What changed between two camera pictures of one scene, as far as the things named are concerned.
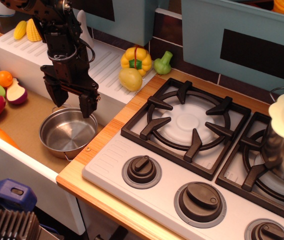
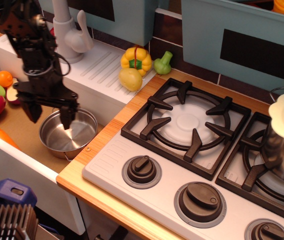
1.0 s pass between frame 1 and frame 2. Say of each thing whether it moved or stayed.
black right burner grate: stayed
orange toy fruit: stayed
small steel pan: stayed
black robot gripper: moved
